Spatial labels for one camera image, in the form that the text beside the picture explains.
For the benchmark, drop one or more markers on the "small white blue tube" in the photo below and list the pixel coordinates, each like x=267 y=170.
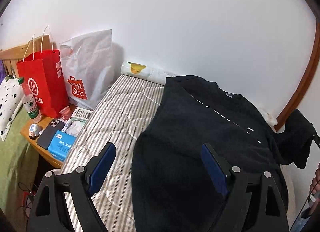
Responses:
x=66 y=126

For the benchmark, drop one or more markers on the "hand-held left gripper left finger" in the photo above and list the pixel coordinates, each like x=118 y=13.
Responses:
x=101 y=170

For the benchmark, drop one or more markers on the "wooden headboard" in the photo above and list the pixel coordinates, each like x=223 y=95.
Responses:
x=15 y=53

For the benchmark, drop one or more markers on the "red paper shopping bag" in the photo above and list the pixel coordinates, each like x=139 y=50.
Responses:
x=42 y=79

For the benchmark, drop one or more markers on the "person's right forearm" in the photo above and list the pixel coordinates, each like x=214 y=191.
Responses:
x=301 y=225

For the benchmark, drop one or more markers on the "dark cased smartphone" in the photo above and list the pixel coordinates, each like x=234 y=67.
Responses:
x=48 y=137

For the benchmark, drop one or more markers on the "clear plastic water bottle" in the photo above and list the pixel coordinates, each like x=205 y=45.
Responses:
x=30 y=104

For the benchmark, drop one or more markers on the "person's right hand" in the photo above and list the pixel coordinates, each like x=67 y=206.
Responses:
x=316 y=180

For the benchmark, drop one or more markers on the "white pillow with duck print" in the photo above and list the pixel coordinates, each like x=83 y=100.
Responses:
x=135 y=68

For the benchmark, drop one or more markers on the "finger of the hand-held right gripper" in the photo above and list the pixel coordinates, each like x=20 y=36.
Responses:
x=317 y=140

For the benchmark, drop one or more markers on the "crumpled white tissue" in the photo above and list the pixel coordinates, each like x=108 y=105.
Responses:
x=76 y=129

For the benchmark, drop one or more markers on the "green blanket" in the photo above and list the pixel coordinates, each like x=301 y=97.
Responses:
x=12 y=162

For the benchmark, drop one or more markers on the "white flower print pillow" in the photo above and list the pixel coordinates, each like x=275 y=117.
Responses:
x=7 y=107

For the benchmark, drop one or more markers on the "brown wooden door frame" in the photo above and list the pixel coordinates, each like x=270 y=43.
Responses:
x=300 y=89

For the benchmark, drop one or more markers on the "blue tissue pack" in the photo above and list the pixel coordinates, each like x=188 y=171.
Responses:
x=61 y=145

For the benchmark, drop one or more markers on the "wooden nightstand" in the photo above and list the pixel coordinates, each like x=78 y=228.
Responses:
x=47 y=121

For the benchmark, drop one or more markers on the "white remote control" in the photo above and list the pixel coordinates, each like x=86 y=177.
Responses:
x=81 y=114

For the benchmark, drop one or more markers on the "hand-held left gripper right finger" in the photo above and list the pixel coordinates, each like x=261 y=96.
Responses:
x=215 y=169

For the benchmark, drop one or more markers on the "small pink cup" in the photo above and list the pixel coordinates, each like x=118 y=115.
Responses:
x=66 y=114

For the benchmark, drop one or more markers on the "white plastic shopping bag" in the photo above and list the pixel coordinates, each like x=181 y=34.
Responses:
x=92 y=66

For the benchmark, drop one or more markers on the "grey striped bed sheet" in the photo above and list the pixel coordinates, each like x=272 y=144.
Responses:
x=120 y=122

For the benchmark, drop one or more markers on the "small cartoon figurine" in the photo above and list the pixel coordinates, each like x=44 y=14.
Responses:
x=33 y=132

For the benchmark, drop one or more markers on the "black knit sweater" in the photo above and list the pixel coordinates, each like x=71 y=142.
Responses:
x=200 y=122

